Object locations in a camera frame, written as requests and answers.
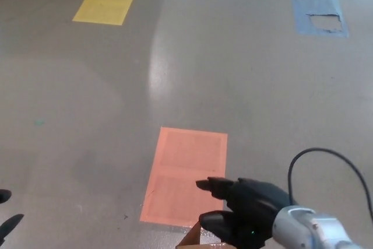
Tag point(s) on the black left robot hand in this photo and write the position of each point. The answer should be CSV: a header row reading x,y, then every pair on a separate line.
x,y
8,225

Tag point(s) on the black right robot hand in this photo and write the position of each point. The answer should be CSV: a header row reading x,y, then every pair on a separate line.
x,y
250,211

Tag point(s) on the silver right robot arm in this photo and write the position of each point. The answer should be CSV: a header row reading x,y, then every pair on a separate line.
x,y
314,228

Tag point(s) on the brown cardboard box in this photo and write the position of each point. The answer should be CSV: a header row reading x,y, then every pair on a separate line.
x,y
193,238

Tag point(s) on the orange paper sheet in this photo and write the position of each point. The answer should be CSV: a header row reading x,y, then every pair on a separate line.
x,y
180,167

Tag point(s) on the torn blue paper sheet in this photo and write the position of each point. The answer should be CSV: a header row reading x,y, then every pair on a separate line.
x,y
316,5

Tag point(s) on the yellow paper sheet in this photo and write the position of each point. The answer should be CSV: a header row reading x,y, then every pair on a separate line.
x,y
106,3

